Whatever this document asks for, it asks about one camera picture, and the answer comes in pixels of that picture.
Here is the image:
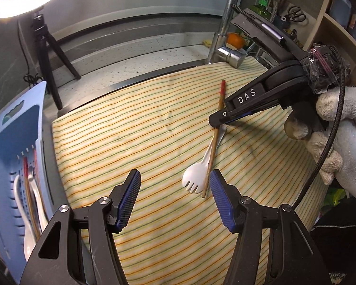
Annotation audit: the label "white ceramic spoon plain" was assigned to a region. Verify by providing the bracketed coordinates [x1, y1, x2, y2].
[28, 174, 49, 232]

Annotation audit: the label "white ceramic spoon blue logo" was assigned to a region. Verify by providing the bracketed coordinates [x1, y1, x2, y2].
[13, 174, 36, 261]

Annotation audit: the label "white plastic spork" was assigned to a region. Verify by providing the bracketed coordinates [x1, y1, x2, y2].
[182, 136, 215, 194]

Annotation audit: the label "wooden chopstick red tip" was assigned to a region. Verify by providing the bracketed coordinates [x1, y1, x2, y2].
[201, 80, 226, 198]
[23, 156, 40, 241]
[33, 146, 42, 196]

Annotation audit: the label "white knit gloved hand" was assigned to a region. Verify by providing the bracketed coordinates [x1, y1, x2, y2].
[284, 87, 356, 198]

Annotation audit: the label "striped yellow cloth mat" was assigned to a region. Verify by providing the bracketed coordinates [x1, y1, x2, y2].
[52, 57, 315, 284]

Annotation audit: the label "wooden shelf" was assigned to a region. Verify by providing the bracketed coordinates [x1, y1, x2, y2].
[303, 0, 356, 86]

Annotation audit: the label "chrome faucet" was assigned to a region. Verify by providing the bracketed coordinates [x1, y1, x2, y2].
[205, 0, 244, 69]

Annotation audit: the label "black scissors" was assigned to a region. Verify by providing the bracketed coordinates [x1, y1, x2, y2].
[284, 6, 307, 23]

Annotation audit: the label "orange round object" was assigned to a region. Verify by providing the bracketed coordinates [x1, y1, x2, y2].
[226, 33, 245, 50]

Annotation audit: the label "green dish soap bottle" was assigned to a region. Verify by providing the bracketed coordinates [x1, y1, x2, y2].
[253, 0, 271, 19]

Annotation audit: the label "blue plastic drainer basket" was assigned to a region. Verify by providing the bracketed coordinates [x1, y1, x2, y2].
[0, 82, 54, 282]

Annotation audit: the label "black tripod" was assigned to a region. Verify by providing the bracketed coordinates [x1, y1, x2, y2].
[33, 14, 81, 110]

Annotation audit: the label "black braided cable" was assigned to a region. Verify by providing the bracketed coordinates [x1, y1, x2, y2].
[292, 46, 347, 210]

